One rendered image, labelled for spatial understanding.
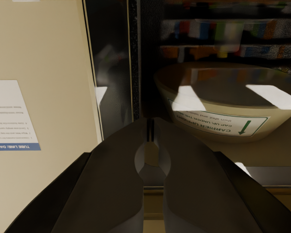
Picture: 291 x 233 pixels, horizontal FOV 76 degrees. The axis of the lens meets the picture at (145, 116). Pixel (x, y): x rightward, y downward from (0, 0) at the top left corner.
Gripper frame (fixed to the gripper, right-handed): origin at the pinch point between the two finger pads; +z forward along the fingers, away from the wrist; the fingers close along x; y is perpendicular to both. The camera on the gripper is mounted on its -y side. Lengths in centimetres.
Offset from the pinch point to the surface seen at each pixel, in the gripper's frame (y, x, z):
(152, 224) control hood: 10.6, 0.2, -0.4
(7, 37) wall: -1, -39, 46
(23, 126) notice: 28, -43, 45
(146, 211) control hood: 10.1, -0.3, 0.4
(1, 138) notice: 33, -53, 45
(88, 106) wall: 20, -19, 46
